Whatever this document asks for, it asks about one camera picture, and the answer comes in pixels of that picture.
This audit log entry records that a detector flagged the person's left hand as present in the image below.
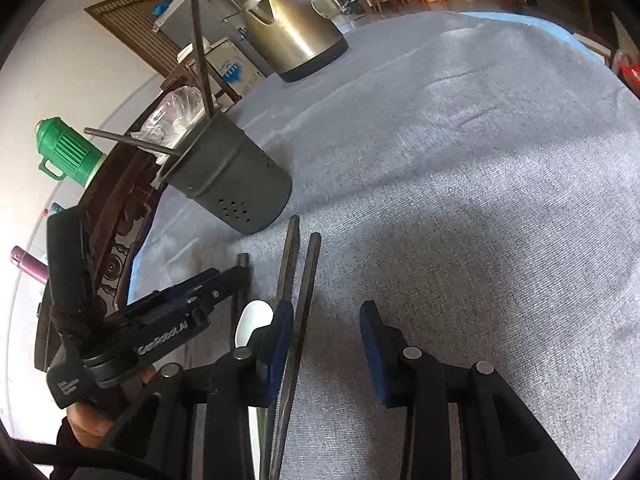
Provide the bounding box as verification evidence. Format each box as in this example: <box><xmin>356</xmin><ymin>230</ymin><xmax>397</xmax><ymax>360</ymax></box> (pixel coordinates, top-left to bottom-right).
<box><xmin>65</xmin><ymin>367</ymin><xmax>157</xmax><ymax>436</ymax></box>

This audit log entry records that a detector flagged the clear plastic bag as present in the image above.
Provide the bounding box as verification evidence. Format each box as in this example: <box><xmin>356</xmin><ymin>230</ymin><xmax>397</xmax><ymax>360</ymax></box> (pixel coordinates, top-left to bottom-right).
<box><xmin>131</xmin><ymin>86</ymin><xmax>208</xmax><ymax>161</ymax></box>

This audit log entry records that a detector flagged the white box with blue print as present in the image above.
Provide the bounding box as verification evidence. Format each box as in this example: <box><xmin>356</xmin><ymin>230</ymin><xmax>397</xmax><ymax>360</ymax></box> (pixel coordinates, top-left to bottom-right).
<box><xmin>205</xmin><ymin>40</ymin><xmax>266</xmax><ymax>96</ymax></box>

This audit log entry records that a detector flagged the dark grey utensil holder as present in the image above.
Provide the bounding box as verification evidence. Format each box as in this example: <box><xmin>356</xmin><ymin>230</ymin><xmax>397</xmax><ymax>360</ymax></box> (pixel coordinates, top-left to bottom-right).
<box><xmin>158</xmin><ymin>114</ymin><xmax>293</xmax><ymax>236</ymax></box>

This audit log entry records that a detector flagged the black cable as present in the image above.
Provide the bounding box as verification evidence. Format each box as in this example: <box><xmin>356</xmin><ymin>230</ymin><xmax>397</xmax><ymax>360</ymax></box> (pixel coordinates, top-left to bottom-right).
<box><xmin>15</xmin><ymin>437</ymin><xmax>171</xmax><ymax>480</ymax></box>

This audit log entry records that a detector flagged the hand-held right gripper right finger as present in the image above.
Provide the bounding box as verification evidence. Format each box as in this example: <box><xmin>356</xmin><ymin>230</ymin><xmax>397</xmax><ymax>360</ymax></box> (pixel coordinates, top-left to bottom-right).
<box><xmin>359</xmin><ymin>300</ymin><xmax>583</xmax><ymax>480</ymax></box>

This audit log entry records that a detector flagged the pink bottle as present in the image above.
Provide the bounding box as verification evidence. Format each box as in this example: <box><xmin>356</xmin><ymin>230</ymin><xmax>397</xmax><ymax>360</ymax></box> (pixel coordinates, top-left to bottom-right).
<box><xmin>10</xmin><ymin>246</ymin><xmax>51</xmax><ymax>283</ymax></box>

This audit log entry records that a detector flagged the red object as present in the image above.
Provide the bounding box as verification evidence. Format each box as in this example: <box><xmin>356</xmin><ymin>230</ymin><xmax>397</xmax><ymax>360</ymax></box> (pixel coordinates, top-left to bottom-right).
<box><xmin>620</xmin><ymin>55</ymin><xmax>640</xmax><ymax>96</ymax></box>

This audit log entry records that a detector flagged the grey towel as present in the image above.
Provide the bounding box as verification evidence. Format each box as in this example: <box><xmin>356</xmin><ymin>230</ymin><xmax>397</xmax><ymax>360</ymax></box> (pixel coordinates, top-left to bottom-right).
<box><xmin>127</xmin><ymin>10</ymin><xmax>640</xmax><ymax>480</ymax></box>

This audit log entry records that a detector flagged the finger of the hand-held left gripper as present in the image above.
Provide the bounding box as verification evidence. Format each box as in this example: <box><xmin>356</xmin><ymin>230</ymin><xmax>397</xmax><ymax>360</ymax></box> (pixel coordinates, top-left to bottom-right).
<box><xmin>150</xmin><ymin>268</ymin><xmax>223</xmax><ymax>302</ymax></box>
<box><xmin>187</xmin><ymin>266</ymin><xmax>251</xmax><ymax>313</ymax></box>

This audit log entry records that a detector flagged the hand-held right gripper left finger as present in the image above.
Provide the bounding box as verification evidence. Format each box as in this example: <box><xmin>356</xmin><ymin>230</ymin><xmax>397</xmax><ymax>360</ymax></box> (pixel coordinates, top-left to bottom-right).
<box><xmin>97</xmin><ymin>301</ymin><xmax>295</xmax><ymax>480</ymax></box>

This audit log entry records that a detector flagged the person's left forearm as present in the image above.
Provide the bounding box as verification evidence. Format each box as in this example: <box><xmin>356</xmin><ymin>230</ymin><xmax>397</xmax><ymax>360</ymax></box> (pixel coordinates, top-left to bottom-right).
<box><xmin>54</xmin><ymin>417</ymin><xmax>103</xmax><ymax>453</ymax></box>

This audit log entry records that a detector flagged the green thermos jug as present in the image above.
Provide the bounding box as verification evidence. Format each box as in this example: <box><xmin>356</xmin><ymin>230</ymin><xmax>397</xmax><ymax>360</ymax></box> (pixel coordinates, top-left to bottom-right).
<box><xmin>34</xmin><ymin>117</ymin><xmax>107</xmax><ymax>188</ymax></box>

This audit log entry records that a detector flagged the carved wooden table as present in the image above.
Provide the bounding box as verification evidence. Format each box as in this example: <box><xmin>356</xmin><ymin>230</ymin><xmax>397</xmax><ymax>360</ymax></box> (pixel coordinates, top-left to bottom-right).
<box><xmin>32</xmin><ymin>75</ymin><xmax>236</xmax><ymax>371</ymax></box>

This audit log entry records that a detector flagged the dark chopstick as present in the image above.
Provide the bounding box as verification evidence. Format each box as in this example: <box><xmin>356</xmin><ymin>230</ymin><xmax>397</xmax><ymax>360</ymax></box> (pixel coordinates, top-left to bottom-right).
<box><xmin>269</xmin><ymin>231</ymin><xmax>322</xmax><ymax>480</ymax></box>
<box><xmin>257</xmin><ymin>215</ymin><xmax>301</xmax><ymax>480</ymax></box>
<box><xmin>229</xmin><ymin>253</ymin><xmax>251</xmax><ymax>351</ymax></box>
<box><xmin>83</xmin><ymin>127</ymin><xmax>182</xmax><ymax>157</ymax></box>
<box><xmin>189</xmin><ymin>0</ymin><xmax>217</xmax><ymax>120</ymax></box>

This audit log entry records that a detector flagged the steel electric kettle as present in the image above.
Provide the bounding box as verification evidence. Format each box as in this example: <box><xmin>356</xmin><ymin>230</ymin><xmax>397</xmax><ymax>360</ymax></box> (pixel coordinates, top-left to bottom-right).
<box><xmin>241</xmin><ymin>0</ymin><xmax>349</xmax><ymax>84</ymax></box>

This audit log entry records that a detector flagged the grey refrigerator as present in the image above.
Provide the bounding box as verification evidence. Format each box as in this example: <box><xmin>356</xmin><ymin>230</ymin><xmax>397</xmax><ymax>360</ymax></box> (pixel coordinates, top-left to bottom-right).
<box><xmin>160</xmin><ymin>0</ymin><xmax>276</xmax><ymax>78</ymax></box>

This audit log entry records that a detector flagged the white spoon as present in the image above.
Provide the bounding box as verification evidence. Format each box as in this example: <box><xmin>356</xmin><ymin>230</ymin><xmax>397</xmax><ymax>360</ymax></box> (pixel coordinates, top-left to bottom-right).
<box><xmin>234</xmin><ymin>300</ymin><xmax>275</xmax><ymax>480</ymax></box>

